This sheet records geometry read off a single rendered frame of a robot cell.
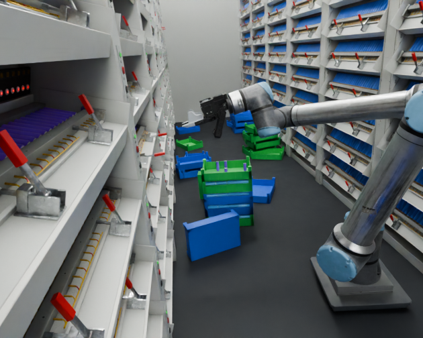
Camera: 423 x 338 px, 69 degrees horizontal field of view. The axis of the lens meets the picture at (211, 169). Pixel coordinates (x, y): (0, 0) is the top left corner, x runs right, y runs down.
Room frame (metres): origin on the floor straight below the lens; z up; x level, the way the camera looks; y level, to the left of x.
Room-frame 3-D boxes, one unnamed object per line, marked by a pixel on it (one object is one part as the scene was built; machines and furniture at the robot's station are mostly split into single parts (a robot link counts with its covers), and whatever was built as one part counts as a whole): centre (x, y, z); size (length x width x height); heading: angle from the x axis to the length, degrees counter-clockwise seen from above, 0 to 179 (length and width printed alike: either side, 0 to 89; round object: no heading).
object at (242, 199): (1.80, -0.09, 0.20); 0.30 x 0.20 x 0.08; 86
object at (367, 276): (1.10, -0.60, 0.15); 0.19 x 0.19 x 0.10
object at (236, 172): (1.80, -0.09, 0.36); 0.30 x 0.20 x 0.08; 86
